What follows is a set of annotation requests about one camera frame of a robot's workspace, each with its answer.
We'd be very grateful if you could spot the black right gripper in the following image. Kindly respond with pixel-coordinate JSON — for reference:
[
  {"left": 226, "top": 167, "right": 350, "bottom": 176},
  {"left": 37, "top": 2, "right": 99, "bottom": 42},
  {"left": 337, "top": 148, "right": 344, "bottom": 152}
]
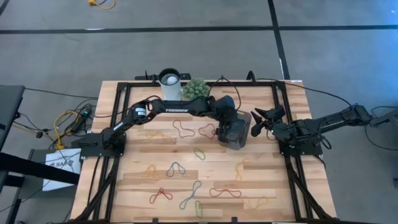
[{"left": 250, "top": 105, "right": 286, "bottom": 138}]

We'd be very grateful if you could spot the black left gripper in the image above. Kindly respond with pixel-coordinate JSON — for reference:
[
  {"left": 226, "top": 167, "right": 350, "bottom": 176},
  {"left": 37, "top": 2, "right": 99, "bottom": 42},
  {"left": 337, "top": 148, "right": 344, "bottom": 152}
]
[{"left": 218, "top": 109, "right": 240, "bottom": 138}]

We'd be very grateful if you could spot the teal rubber band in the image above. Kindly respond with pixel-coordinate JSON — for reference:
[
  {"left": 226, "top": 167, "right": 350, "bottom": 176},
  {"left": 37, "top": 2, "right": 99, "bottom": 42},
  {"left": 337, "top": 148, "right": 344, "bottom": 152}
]
[
  {"left": 165, "top": 161, "right": 187, "bottom": 178},
  {"left": 229, "top": 118, "right": 247, "bottom": 133},
  {"left": 178, "top": 179, "right": 203, "bottom": 210}
]

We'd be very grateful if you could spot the grey translucent plastic bin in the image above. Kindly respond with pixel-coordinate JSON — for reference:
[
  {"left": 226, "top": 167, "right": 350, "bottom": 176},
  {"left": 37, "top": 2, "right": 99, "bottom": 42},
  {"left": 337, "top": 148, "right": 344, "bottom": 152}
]
[{"left": 216, "top": 110, "right": 252, "bottom": 151}]

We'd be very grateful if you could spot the green rubber band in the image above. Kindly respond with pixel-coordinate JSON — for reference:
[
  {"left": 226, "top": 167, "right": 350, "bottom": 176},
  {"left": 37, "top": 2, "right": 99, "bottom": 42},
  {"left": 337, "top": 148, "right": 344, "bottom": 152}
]
[
  {"left": 194, "top": 200, "right": 205, "bottom": 218},
  {"left": 193, "top": 147, "right": 206, "bottom": 161}
]

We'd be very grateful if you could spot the yellow rubber band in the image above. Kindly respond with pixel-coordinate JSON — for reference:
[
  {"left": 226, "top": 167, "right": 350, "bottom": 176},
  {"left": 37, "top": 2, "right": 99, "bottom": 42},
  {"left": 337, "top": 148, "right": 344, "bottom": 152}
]
[
  {"left": 144, "top": 164, "right": 162, "bottom": 180},
  {"left": 234, "top": 158, "right": 249, "bottom": 182},
  {"left": 242, "top": 195, "right": 269, "bottom": 210},
  {"left": 146, "top": 131, "right": 172, "bottom": 140}
]

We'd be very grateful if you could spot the green spiky ball plant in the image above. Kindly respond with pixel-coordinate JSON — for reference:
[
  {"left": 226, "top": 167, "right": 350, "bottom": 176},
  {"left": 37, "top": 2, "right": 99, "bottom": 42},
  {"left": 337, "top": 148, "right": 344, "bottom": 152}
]
[{"left": 182, "top": 77, "right": 211, "bottom": 101}]

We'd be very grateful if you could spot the white cup with black rim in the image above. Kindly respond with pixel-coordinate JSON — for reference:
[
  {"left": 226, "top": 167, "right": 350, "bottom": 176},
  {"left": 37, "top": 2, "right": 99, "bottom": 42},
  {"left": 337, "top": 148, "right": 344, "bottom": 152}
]
[{"left": 158, "top": 67, "right": 183, "bottom": 101}]

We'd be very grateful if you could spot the black mounting bar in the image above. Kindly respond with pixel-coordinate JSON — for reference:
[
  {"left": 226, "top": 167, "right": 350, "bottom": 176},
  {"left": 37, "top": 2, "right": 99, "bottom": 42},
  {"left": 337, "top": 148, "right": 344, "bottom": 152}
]
[{"left": 134, "top": 72, "right": 192, "bottom": 82}]

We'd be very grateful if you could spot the black device on floor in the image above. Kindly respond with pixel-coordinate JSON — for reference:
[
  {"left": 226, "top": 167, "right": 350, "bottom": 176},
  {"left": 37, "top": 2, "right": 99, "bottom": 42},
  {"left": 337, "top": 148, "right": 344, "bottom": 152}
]
[{"left": 369, "top": 108, "right": 398, "bottom": 127}]

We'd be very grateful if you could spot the black power adapter green light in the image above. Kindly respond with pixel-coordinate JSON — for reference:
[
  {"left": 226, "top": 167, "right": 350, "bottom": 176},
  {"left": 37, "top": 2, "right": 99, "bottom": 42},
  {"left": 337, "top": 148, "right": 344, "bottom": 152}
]
[{"left": 70, "top": 107, "right": 94, "bottom": 133}]

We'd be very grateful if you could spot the white paper sign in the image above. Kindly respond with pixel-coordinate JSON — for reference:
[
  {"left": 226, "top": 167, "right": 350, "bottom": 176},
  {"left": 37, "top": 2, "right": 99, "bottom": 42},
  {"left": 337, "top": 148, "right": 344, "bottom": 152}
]
[{"left": 42, "top": 148, "right": 82, "bottom": 192}]

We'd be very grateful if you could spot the black desk beam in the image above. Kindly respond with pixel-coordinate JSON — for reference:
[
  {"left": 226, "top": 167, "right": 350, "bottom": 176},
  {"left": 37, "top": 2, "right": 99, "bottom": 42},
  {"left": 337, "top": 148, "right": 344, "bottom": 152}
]
[{"left": 0, "top": 151, "right": 81, "bottom": 186}]

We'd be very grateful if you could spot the grey box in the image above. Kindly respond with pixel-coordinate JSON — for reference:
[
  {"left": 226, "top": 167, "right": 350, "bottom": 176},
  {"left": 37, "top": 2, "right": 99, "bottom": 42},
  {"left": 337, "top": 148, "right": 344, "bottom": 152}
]
[{"left": 18, "top": 148, "right": 82, "bottom": 200}]

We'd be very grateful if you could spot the black desk top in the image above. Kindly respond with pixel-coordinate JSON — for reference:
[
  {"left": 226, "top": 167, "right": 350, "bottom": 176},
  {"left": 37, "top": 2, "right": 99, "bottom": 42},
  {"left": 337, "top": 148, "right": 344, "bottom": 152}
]
[{"left": 0, "top": 85, "right": 25, "bottom": 152}]

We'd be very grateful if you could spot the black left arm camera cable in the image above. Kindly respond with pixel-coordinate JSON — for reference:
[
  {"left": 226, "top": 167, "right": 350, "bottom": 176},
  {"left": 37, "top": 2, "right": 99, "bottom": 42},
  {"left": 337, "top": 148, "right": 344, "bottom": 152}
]
[{"left": 206, "top": 74, "right": 244, "bottom": 113}]

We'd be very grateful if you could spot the long black floor cable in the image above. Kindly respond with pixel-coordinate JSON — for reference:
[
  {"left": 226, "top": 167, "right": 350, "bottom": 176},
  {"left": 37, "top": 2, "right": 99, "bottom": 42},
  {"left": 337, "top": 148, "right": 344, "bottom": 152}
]
[{"left": 257, "top": 77, "right": 355, "bottom": 107}]

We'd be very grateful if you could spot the black right arm cable loop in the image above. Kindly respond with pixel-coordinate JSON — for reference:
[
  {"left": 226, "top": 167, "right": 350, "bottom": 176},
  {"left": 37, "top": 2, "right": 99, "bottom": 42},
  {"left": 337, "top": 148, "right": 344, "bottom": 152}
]
[{"left": 310, "top": 124, "right": 332, "bottom": 150}]

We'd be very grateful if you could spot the black looped floor cable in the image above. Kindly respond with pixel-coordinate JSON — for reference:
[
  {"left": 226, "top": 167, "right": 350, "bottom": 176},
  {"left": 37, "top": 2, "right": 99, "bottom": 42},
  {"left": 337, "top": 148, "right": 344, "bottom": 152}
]
[{"left": 364, "top": 105, "right": 398, "bottom": 152}]

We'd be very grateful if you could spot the thin black floor cable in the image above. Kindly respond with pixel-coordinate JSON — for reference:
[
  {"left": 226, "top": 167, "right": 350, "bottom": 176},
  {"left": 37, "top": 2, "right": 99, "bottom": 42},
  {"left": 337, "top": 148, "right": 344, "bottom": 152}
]
[{"left": 24, "top": 88, "right": 99, "bottom": 100}]

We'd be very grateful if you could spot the yellow cable with yellow plug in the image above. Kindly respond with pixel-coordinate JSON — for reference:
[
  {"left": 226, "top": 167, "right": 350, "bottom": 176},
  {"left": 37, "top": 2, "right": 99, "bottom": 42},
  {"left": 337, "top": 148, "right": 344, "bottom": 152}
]
[{"left": 53, "top": 110, "right": 80, "bottom": 150}]

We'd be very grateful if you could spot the yellow floor cable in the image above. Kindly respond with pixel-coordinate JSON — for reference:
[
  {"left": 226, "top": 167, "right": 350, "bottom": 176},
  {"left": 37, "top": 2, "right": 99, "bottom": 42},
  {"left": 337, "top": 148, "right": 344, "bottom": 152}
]
[{"left": 87, "top": 0, "right": 116, "bottom": 10}]

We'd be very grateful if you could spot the black cable with round plug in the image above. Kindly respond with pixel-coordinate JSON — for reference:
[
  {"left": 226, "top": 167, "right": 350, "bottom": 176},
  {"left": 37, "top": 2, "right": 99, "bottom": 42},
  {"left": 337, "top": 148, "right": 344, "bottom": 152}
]
[{"left": 14, "top": 111, "right": 53, "bottom": 139}]

